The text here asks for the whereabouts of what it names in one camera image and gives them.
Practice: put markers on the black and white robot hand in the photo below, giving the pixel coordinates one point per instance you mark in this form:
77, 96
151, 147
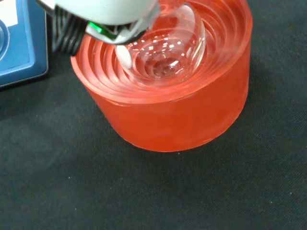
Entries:
105, 16

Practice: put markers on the blue-base heater with steel block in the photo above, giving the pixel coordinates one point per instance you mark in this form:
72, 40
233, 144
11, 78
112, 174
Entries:
19, 43

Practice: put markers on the black bench cloth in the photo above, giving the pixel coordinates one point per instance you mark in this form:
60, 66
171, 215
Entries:
153, 187

